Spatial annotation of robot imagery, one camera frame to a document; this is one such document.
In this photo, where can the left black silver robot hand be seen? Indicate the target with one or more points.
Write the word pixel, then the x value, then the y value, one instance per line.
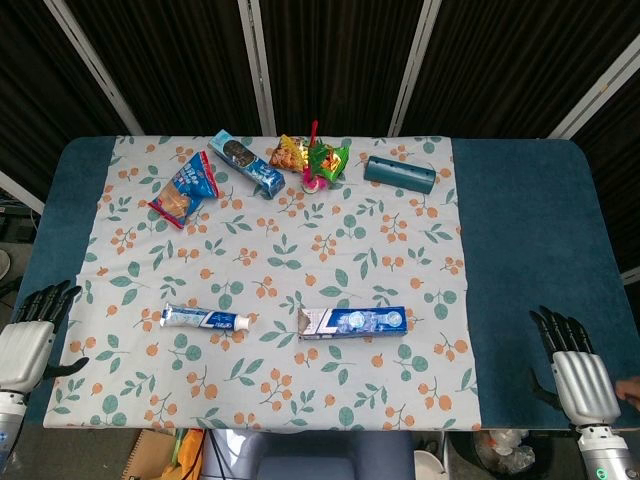
pixel 25 350

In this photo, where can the bare human hand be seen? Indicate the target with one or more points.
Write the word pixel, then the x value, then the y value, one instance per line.
pixel 631 389

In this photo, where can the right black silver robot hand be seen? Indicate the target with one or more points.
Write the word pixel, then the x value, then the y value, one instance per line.
pixel 582 385

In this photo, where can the blue white toothpaste tube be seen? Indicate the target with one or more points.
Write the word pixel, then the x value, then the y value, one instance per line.
pixel 200 318

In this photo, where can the blue toothpaste box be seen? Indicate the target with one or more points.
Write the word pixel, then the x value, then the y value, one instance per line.
pixel 355 322

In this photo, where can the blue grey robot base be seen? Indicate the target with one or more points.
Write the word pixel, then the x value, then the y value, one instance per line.
pixel 310 457

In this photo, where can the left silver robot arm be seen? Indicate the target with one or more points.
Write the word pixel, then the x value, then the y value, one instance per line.
pixel 9 425

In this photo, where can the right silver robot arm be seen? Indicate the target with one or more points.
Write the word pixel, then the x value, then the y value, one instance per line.
pixel 605 455

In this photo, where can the black trash bag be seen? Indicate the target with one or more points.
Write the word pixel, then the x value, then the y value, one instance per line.
pixel 505 450

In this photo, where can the blue plush table cover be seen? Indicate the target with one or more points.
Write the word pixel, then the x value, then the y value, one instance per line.
pixel 525 240

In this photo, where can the orange yellow plastic bag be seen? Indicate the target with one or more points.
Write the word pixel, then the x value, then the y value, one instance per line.
pixel 190 455

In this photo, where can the blue red cracker bag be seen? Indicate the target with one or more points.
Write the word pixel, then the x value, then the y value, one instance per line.
pixel 182 192

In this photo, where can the floral print tablecloth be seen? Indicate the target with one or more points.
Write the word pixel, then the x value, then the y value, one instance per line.
pixel 280 250

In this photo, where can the teal cylindrical holder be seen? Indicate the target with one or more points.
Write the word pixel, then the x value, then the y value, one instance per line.
pixel 400 173

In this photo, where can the blue cookie pack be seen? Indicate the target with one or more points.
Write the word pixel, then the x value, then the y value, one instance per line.
pixel 250 167

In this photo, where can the orange snack bag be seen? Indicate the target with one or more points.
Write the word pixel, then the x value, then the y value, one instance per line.
pixel 287 155

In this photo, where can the colourful feather shuttlecock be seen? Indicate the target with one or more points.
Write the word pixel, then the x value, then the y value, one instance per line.
pixel 313 184

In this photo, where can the green snack bag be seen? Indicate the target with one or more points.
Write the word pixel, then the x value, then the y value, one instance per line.
pixel 330 161

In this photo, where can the black white-framed folding screen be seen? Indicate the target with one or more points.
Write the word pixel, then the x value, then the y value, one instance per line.
pixel 340 60

